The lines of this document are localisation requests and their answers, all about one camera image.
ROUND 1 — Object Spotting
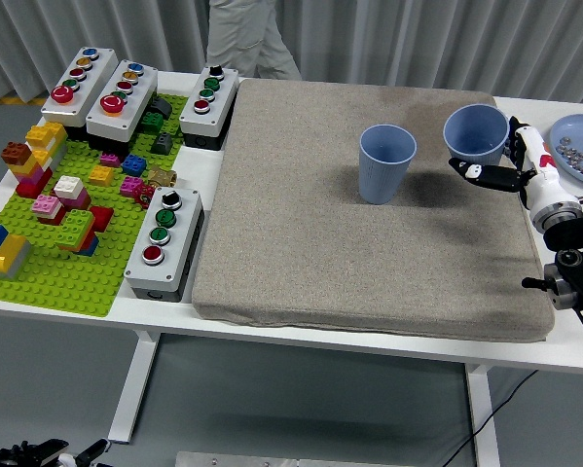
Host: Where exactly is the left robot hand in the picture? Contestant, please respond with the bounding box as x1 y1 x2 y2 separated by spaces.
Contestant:
0 437 112 467

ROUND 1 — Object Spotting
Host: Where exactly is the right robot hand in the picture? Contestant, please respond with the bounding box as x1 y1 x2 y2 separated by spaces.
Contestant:
448 115 583 215

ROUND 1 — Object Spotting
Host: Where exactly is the blue ribbed plastic cup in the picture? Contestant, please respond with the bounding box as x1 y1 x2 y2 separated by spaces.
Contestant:
442 103 511 169
358 124 419 205

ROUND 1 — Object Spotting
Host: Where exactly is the blue plate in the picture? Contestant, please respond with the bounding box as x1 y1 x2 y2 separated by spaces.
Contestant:
548 113 583 190

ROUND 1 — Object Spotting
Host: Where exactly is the white table leg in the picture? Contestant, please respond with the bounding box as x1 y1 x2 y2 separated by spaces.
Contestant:
464 362 501 467
106 329 164 445

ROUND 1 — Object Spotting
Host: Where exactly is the green studded baseplate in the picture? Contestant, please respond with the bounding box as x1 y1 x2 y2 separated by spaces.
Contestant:
0 91 191 318

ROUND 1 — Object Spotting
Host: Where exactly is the blue yellow grey brick stack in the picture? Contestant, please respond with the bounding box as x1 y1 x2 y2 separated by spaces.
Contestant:
0 222 33 281

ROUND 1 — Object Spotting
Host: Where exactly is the white pleated curtain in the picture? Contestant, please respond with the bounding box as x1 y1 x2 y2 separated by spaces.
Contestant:
0 0 583 104

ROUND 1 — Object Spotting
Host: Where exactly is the green orange blue brick stack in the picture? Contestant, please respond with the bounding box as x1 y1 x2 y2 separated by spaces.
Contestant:
55 208 100 258

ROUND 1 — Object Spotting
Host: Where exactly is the red toy brick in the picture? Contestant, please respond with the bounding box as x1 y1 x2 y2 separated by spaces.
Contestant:
90 205 116 233

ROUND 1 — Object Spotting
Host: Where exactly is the four-button control box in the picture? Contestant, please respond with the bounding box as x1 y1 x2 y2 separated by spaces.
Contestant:
124 186 207 304
179 64 240 151

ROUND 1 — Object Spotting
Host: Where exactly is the pink and red brick stack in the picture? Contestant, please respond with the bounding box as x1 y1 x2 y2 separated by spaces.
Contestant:
31 194 67 226

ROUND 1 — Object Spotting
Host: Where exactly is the grey-brown fabric mat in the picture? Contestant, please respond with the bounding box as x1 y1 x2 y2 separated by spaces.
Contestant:
192 78 556 343

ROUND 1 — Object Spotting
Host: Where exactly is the white and pink brick stack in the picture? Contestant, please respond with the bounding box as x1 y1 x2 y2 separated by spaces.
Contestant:
54 174 92 210

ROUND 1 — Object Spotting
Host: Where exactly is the yellow toy brick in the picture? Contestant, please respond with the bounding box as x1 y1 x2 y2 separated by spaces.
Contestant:
89 164 116 188

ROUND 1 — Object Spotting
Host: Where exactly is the yellow brown red brick tower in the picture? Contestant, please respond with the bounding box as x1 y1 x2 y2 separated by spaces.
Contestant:
1 121 69 198

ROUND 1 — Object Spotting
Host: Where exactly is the brass pipe fitting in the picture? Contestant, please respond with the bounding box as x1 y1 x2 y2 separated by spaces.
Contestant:
147 167 178 189

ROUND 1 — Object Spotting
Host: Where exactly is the blue toy brick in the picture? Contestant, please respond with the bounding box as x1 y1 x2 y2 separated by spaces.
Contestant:
121 153 149 177

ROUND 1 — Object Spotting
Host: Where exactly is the grey sloped brick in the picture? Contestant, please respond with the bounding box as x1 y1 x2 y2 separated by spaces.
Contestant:
150 132 174 156

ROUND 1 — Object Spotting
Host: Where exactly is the person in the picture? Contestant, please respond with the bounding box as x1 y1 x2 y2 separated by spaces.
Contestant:
205 0 303 81

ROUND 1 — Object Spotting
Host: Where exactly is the dark green toy brick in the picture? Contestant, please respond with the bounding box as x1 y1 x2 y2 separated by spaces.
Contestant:
140 110 164 135

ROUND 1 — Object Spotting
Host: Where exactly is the five-button control box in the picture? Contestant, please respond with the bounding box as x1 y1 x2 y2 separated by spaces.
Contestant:
40 46 120 142
85 59 160 156

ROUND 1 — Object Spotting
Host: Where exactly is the black floor cable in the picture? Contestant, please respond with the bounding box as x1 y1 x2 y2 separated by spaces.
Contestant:
439 369 539 467

